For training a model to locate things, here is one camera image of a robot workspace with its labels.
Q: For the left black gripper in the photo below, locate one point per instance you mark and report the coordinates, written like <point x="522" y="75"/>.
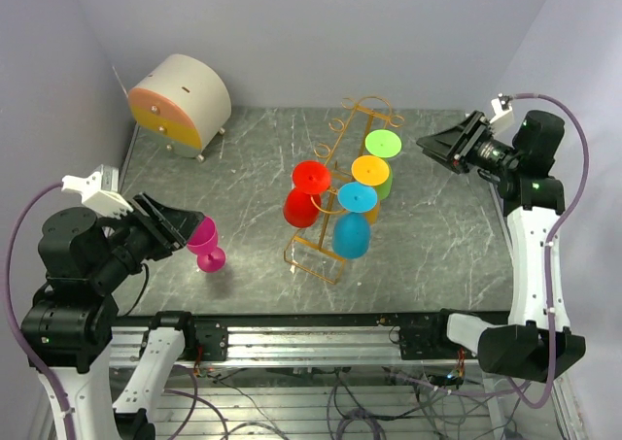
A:
<point x="168" y="227"/>

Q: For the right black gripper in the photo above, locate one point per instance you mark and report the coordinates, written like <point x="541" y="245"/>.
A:
<point x="454" y="147"/>

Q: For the pink plastic wine glass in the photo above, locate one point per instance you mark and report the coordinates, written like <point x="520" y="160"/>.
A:
<point x="210" y="258"/>

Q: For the green plastic wine glass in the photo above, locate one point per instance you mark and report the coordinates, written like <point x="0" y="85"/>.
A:
<point x="384" y="144"/>

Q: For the orange plastic wine glass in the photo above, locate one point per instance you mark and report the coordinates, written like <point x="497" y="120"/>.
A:
<point x="371" y="170"/>

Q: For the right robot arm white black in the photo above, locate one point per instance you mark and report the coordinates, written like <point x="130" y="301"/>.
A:
<point x="536" y="342"/>

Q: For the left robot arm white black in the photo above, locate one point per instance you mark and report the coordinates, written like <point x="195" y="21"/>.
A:
<point x="69" y="328"/>

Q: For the blue plastic wine glass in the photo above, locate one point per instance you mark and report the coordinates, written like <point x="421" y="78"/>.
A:
<point x="351" y="233"/>

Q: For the red plastic wine glass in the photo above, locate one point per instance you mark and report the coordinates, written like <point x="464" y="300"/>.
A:
<point x="302" y="205"/>

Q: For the round cream mini drawer cabinet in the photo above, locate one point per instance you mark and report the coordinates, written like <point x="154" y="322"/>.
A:
<point x="182" y="105"/>

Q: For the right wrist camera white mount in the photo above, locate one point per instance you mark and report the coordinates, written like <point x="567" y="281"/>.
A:
<point x="503" y="116"/>

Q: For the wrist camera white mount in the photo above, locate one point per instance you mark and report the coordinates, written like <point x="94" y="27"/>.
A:
<point x="503" y="116"/>
<point x="99" y="192"/>

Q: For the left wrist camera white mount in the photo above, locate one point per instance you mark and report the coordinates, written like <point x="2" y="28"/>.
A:
<point x="99" y="192"/>

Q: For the gold wire wine glass rack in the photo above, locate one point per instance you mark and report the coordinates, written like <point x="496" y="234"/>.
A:
<point x="310" y="249"/>

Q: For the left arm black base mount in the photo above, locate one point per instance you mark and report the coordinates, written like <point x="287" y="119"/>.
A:
<point x="205" y="340"/>

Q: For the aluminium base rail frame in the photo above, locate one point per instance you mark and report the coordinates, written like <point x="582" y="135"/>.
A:
<point x="329" y="342"/>

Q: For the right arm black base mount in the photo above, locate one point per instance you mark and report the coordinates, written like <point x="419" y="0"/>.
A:
<point x="424" y="334"/>

